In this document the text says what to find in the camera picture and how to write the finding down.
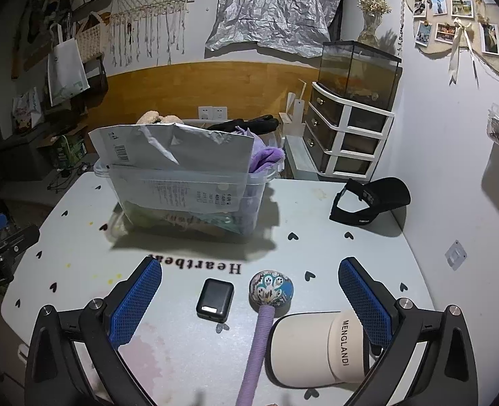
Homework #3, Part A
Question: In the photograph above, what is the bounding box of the macrame wall hanging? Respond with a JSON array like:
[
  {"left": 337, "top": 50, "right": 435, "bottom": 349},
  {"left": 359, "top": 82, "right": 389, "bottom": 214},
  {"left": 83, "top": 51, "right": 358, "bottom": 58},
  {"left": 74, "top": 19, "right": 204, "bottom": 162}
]
[{"left": 108, "top": 0, "right": 201, "bottom": 68}]

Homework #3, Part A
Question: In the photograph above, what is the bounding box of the purple handle massage hammer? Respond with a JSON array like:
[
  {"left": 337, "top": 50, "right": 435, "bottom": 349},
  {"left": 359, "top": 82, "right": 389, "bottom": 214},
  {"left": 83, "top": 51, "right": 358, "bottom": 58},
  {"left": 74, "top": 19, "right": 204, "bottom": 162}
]
[{"left": 236, "top": 270, "right": 293, "bottom": 406}]

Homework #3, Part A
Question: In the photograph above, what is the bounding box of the white drawer unit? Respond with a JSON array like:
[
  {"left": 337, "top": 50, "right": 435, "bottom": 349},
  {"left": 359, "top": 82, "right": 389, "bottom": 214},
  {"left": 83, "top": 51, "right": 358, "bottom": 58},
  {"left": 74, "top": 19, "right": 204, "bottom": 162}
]
[{"left": 303, "top": 81, "right": 394, "bottom": 178}]

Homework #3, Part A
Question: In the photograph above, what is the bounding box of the white card holder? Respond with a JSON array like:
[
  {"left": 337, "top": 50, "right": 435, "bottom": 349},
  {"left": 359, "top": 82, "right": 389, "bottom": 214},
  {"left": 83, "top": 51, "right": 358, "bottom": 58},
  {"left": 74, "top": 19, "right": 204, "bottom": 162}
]
[{"left": 279, "top": 80, "right": 308, "bottom": 137}]

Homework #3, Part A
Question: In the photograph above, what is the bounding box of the small black case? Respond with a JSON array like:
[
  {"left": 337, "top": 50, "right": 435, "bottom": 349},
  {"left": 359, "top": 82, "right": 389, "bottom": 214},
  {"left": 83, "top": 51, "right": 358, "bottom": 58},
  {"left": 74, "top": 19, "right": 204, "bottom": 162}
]
[{"left": 196, "top": 278, "right": 235, "bottom": 321}]

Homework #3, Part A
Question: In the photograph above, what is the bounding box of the dried flower bunch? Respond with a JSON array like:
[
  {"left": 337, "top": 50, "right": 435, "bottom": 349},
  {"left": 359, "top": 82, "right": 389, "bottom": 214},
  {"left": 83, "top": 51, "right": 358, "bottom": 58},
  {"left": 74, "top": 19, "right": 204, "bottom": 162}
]
[{"left": 356, "top": 0, "right": 393, "bottom": 15}]

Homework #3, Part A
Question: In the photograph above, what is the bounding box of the purple cloth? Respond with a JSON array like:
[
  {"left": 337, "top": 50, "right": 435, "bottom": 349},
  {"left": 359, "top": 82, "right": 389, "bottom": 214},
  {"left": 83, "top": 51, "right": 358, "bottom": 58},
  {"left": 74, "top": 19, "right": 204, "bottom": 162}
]
[{"left": 242, "top": 129, "right": 285, "bottom": 229}]

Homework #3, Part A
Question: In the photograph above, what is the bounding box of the woven beige bag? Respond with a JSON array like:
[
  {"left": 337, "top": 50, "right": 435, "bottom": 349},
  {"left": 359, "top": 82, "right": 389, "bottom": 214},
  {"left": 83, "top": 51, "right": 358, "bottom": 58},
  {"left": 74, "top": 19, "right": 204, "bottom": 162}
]
[{"left": 75, "top": 13, "right": 106, "bottom": 63}]

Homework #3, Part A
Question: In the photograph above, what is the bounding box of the black visor cap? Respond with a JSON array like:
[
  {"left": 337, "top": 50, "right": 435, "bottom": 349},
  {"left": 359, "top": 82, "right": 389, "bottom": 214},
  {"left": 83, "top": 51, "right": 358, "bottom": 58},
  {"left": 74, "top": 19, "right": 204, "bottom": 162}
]
[{"left": 330, "top": 178, "right": 411, "bottom": 228}]

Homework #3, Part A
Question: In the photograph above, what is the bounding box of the white bead string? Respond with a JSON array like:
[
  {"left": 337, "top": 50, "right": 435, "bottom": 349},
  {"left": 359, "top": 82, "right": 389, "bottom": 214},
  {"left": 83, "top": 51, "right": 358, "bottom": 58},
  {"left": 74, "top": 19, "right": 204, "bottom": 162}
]
[{"left": 396, "top": 0, "right": 406, "bottom": 60}]

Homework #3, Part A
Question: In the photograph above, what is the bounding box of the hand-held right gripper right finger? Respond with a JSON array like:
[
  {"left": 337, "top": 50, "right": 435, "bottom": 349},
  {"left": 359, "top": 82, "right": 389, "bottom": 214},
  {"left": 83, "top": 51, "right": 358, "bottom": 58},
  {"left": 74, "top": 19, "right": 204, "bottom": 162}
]
[{"left": 338, "top": 256, "right": 479, "bottom": 406}]

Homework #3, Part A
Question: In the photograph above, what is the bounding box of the white storage box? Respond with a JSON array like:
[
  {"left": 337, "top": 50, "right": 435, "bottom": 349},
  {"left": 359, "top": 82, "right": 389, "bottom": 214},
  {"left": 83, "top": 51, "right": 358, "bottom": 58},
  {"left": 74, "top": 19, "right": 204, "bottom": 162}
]
[{"left": 283, "top": 134, "right": 318, "bottom": 180}]

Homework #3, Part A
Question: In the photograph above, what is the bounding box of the cream visor cap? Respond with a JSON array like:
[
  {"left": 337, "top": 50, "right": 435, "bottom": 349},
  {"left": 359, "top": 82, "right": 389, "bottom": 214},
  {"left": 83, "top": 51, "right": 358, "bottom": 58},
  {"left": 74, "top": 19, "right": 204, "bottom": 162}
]
[{"left": 265, "top": 310, "right": 385, "bottom": 389}]

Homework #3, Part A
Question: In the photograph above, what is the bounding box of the white tote bag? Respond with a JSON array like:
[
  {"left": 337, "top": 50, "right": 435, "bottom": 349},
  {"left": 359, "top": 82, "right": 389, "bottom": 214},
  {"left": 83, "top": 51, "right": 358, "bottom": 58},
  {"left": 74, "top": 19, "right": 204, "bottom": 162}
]
[{"left": 47, "top": 23, "right": 90, "bottom": 107}]

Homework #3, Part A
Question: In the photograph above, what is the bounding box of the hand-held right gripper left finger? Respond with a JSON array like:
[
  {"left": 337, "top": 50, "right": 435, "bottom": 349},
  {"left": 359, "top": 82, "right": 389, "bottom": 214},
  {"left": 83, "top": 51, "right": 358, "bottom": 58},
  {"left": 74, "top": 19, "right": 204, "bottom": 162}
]
[{"left": 24, "top": 257, "right": 163, "bottom": 406}]

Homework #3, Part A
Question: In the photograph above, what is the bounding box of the grey mailer bag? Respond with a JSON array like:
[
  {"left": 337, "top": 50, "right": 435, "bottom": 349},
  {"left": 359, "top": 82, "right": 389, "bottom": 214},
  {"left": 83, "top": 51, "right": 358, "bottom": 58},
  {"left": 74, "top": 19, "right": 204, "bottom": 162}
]
[{"left": 89, "top": 122, "right": 254, "bottom": 221}]

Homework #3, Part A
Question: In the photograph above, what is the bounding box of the glass fish tank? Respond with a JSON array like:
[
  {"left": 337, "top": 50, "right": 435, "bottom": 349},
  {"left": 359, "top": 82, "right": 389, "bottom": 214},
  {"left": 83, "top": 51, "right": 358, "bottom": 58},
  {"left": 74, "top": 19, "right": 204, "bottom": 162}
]
[{"left": 319, "top": 41, "right": 403, "bottom": 111}]

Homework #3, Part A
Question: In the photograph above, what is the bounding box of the clear plastic storage bin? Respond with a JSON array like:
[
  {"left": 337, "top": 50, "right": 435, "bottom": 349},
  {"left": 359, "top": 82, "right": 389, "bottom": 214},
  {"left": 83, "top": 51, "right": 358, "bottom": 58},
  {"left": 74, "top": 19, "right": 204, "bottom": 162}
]
[{"left": 94, "top": 118, "right": 286, "bottom": 240}]

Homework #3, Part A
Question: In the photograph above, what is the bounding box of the black mesh glove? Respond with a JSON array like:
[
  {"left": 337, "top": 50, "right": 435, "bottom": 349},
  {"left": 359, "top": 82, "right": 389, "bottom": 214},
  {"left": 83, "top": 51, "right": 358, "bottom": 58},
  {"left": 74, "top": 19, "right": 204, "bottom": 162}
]
[{"left": 207, "top": 115, "right": 279, "bottom": 136}]

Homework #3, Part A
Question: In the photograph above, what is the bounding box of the printed plastic bag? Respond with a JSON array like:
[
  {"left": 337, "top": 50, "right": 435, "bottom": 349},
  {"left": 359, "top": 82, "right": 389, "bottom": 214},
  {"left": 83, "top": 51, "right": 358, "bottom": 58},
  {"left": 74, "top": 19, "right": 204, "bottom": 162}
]
[{"left": 12, "top": 87, "right": 43, "bottom": 134}]

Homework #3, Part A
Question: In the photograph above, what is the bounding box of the clear adhesive wall hook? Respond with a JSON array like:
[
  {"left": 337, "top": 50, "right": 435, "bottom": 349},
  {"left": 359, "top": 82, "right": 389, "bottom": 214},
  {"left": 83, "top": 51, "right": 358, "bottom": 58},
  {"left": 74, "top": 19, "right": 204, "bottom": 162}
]
[{"left": 445, "top": 239, "right": 469, "bottom": 271}]

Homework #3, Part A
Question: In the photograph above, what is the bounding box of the green cardboard box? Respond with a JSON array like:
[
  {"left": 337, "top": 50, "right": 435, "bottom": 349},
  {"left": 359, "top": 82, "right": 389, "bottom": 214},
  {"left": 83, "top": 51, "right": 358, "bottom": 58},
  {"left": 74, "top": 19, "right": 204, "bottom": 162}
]
[{"left": 48, "top": 134, "right": 87, "bottom": 167}]

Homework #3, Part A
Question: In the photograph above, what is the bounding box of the black hanging bag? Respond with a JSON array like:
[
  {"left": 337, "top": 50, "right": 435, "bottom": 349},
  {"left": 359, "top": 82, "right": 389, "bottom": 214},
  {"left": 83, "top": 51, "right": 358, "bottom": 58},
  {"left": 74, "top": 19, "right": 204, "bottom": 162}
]
[{"left": 80, "top": 57, "right": 110, "bottom": 102}]

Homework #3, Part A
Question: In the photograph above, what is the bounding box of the dark wall decoration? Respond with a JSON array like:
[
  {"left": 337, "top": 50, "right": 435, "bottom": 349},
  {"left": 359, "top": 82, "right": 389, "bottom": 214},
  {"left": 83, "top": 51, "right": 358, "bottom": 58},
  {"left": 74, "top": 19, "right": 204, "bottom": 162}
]
[{"left": 19, "top": 0, "right": 106, "bottom": 68}]

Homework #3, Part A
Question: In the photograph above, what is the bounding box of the silver foil sheet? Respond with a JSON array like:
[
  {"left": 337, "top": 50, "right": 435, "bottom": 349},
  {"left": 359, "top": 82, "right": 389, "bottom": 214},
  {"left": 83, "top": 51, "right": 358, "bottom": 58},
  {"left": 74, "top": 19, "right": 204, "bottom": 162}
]
[{"left": 206, "top": 0, "right": 347, "bottom": 58}]

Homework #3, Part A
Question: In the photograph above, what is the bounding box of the white ribbon bow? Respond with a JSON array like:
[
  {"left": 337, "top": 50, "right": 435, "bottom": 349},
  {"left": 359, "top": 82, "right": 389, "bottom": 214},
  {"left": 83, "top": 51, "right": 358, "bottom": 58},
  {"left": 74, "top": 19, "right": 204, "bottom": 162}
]
[{"left": 449, "top": 17, "right": 479, "bottom": 89}]

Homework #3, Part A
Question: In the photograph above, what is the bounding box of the cream plush slipper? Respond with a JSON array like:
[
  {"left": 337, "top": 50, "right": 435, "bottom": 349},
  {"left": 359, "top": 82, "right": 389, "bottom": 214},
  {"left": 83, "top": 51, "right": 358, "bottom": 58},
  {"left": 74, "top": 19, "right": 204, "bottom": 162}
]
[{"left": 136, "top": 111, "right": 186, "bottom": 127}]

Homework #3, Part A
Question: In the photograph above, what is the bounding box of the glass vase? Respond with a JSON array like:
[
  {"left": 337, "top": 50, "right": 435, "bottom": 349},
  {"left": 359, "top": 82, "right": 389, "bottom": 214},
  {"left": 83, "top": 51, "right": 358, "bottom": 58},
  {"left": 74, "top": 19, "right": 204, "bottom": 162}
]
[{"left": 357, "top": 10, "right": 381, "bottom": 45}]

